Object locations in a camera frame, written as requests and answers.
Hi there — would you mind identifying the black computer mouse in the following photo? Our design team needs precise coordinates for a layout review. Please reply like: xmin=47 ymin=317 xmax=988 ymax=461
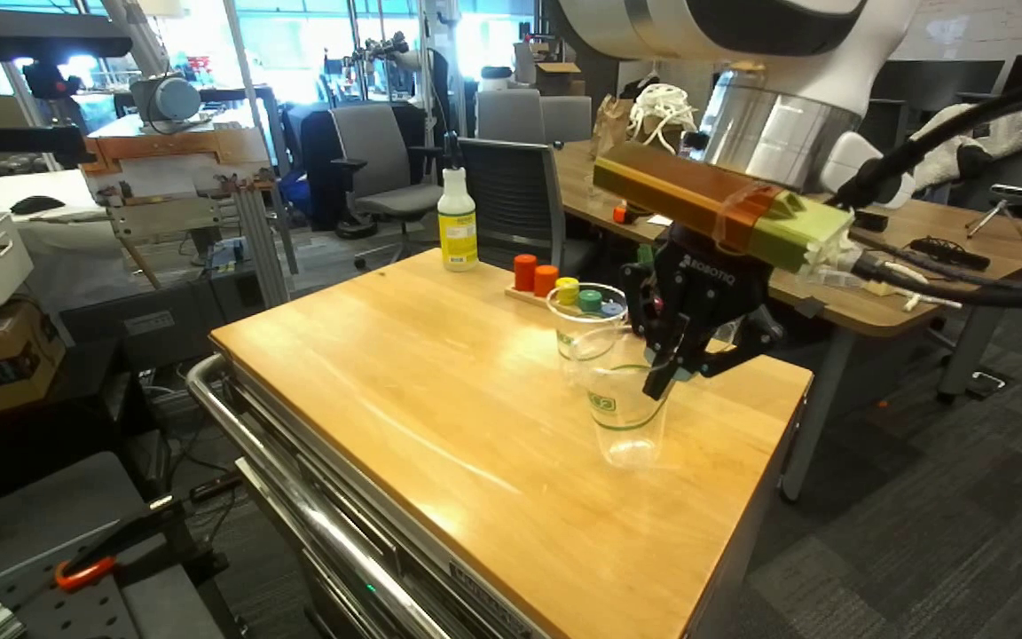
xmin=8 ymin=193 xmax=68 ymax=219

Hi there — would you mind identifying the clear plastic cup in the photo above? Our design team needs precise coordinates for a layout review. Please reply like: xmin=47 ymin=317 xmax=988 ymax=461
xmin=542 ymin=276 xmax=633 ymax=368
xmin=578 ymin=332 xmax=678 ymax=474

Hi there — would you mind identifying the long wooden office desk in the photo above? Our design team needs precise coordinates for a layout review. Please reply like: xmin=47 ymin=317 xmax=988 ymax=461
xmin=554 ymin=140 xmax=1022 ymax=501

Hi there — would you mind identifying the brown paper bag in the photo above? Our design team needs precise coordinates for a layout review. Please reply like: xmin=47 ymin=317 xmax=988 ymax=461
xmin=589 ymin=93 xmax=639 ymax=162

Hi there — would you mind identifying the grey black robot cable bundle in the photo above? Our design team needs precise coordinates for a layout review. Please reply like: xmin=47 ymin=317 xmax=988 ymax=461
xmin=810 ymin=235 xmax=1022 ymax=311

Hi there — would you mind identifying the orange green taped camera bar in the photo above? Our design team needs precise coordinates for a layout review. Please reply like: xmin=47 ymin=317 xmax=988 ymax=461
xmin=589 ymin=140 xmax=858 ymax=276

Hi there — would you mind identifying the dark mesh office chair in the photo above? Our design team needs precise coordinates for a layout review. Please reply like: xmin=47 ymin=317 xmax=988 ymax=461
xmin=456 ymin=136 xmax=570 ymax=275

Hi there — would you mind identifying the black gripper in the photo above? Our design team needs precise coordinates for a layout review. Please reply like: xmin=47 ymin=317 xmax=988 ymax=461
xmin=628 ymin=226 xmax=786 ymax=401

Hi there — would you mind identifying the grey metal platform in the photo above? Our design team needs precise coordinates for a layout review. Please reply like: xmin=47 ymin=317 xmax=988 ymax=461
xmin=0 ymin=448 xmax=229 ymax=639

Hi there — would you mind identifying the white mesh ball object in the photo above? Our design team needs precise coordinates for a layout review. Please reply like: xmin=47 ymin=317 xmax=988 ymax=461
xmin=628 ymin=83 xmax=699 ymax=156

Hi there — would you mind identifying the black remote control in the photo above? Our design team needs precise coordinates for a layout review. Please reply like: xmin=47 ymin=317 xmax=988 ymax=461
xmin=904 ymin=235 xmax=988 ymax=275

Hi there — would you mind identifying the grey office chair with armrests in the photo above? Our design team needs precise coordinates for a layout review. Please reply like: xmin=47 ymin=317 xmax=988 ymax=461
xmin=327 ymin=101 xmax=447 ymax=244

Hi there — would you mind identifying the spray bottle with yellow label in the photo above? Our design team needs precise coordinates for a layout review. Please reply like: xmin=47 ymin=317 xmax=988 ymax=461
xmin=431 ymin=133 xmax=481 ymax=276

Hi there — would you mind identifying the silver cart handle bar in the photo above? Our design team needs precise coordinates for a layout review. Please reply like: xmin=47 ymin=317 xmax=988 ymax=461
xmin=184 ymin=353 xmax=453 ymax=639

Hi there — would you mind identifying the black corrugated robot hose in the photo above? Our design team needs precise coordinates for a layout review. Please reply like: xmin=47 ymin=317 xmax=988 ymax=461
xmin=832 ymin=77 xmax=1022 ymax=210

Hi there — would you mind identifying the grey cylindrical device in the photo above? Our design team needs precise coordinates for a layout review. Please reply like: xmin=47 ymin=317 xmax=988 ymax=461
xmin=128 ymin=71 xmax=206 ymax=133

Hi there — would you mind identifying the white jacket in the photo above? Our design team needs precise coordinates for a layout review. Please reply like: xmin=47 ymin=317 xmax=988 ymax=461
xmin=909 ymin=101 xmax=1022 ymax=197

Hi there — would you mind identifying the orange handled black clamp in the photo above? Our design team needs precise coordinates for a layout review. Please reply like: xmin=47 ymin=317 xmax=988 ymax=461
xmin=50 ymin=517 xmax=184 ymax=595

